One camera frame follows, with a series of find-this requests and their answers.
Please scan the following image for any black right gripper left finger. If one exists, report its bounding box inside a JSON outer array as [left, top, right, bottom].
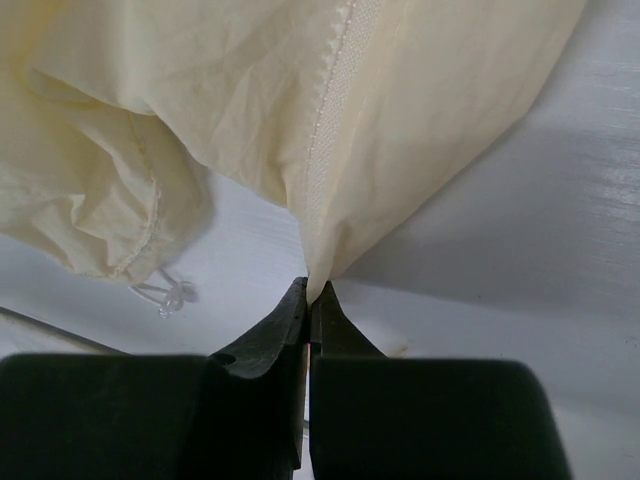
[[1, 277, 307, 479]]

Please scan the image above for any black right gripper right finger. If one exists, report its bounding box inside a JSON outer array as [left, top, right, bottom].
[[309, 285, 570, 479]]

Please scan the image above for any cream yellow jacket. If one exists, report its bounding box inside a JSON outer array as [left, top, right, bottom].
[[1, 1, 585, 300]]

